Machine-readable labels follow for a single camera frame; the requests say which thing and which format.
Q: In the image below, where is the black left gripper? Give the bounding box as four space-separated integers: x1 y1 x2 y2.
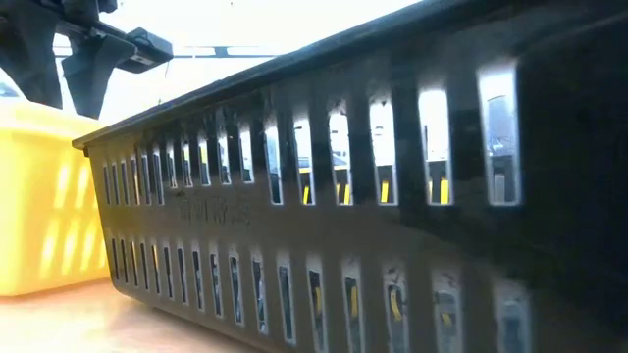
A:
0 0 137 121

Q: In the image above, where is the yellow slotted plastic basket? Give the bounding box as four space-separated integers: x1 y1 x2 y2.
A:
0 100 112 298

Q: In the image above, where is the black slotted plastic basket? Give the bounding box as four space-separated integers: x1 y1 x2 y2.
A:
72 0 628 353

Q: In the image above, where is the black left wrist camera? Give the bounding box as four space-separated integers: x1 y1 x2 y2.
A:
116 27 175 75

